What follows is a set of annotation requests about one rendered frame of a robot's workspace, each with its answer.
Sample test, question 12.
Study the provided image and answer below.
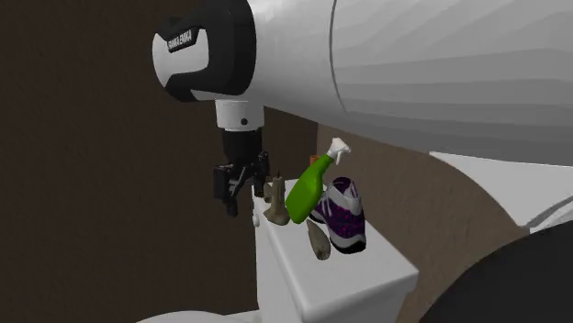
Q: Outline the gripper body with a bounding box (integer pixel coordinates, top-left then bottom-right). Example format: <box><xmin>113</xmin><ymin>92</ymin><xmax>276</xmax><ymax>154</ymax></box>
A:
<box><xmin>221</xmin><ymin>128</ymin><xmax>266</xmax><ymax>171</ymax></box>

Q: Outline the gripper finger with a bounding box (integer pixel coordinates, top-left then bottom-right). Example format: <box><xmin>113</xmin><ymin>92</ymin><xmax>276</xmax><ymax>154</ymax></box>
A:
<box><xmin>212</xmin><ymin>163</ymin><xmax>246</xmax><ymax>218</ymax></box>
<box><xmin>251</xmin><ymin>150</ymin><xmax>272</xmax><ymax>199</ymax></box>

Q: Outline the beige candle holder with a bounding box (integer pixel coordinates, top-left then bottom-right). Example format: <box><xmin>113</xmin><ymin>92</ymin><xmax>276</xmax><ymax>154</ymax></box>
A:
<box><xmin>262</xmin><ymin>169</ymin><xmax>292</xmax><ymax>227</ymax></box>

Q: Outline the green spray bottle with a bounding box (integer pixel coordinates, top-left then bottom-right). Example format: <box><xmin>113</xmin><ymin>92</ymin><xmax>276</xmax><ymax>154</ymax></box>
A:
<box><xmin>284</xmin><ymin>137</ymin><xmax>352</xmax><ymax>225</ymax></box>

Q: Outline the beige oblong stone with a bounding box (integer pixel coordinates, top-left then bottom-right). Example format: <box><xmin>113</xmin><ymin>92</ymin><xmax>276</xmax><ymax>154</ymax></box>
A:
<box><xmin>305</xmin><ymin>218</ymin><xmax>331</xmax><ymax>262</ymax></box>

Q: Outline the purple and white sneaker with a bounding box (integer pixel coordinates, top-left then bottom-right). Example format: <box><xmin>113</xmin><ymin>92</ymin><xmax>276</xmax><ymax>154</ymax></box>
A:
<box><xmin>309</xmin><ymin>176</ymin><xmax>367</xmax><ymax>255</ymax></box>

